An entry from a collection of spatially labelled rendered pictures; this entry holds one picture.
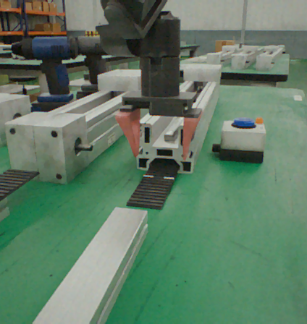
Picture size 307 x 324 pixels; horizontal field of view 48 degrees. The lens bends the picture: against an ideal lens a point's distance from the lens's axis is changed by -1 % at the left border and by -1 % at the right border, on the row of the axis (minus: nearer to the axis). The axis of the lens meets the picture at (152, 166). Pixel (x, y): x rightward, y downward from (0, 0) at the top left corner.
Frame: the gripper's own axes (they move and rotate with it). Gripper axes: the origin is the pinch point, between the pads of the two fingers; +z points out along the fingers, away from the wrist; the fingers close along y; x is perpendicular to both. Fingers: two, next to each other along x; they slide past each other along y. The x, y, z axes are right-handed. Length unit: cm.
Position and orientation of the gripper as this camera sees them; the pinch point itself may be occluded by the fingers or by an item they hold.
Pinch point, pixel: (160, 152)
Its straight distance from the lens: 54.9
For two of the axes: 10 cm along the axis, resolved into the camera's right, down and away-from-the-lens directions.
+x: -2.4, 3.4, -9.1
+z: 0.1, 9.4, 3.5
